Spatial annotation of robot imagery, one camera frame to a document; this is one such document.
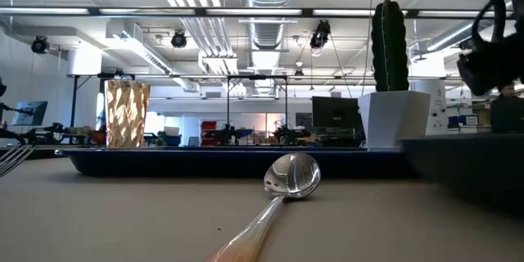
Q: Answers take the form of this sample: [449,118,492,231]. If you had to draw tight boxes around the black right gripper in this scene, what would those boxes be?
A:
[456,43,524,97]

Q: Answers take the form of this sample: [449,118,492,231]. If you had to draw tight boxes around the black round plate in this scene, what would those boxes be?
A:
[400,132,524,214]

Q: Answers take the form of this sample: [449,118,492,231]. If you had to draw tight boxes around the spoon with orange handle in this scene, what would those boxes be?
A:
[203,152,323,262]

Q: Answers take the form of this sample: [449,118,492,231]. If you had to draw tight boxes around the amber faceted plastic cup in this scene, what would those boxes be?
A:
[104,79,151,149]

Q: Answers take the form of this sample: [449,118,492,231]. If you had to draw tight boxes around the fork with orange handle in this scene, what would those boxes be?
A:
[0,143,38,178]

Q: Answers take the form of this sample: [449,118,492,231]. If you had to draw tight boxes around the blue plastic tray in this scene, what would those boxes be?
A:
[55,146,410,179]

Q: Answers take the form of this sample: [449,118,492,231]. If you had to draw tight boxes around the dark side monitor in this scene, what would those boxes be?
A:
[490,94,524,134]

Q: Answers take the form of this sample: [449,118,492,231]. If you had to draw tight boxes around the white round pillar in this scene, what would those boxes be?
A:
[410,79,449,137]

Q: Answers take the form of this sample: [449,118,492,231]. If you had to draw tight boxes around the green cactus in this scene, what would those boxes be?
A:
[370,0,411,93]

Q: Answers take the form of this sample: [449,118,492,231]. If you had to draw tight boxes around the white plant pot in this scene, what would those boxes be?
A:
[357,90,432,151]

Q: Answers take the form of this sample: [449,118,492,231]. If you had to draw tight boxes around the black computer monitor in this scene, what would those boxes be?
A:
[311,96,364,134]

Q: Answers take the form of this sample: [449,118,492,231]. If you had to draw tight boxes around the black hanging spotlight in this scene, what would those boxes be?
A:
[309,19,332,56]
[30,35,51,56]
[170,29,188,49]

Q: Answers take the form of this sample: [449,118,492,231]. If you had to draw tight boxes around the overhead light bar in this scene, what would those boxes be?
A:
[0,6,515,19]

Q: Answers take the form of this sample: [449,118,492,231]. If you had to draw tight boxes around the red storage bins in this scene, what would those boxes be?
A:
[200,120,219,147]

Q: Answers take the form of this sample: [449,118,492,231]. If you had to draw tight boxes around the tilted grey monitor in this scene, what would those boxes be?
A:
[11,100,49,127]

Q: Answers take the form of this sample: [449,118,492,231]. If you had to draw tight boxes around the silver ventilation duct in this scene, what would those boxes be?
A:
[241,0,300,51]

